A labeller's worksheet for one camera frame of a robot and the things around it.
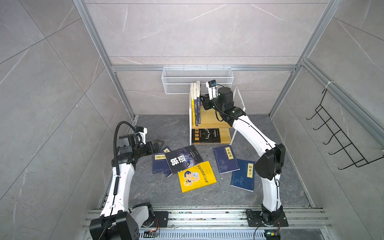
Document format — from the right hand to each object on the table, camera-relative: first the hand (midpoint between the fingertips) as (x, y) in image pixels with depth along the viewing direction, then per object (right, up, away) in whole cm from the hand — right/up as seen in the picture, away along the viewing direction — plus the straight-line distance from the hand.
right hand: (202, 94), depth 83 cm
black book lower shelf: (+3, -25, +19) cm, 31 cm away
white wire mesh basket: (-16, +14, +18) cm, 27 cm away
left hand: (-25, -26, -4) cm, 37 cm away
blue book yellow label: (+25, -48, +3) cm, 55 cm away
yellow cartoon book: (-3, -48, +3) cm, 48 cm away
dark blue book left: (-26, -41, +9) cm, 50 cm away
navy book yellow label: (+15, -40, +10) cm, 44 cm away
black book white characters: (-11, -38, +10) cm, 41 cm away
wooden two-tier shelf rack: (+5, -14, +8) cm, 17 cm away
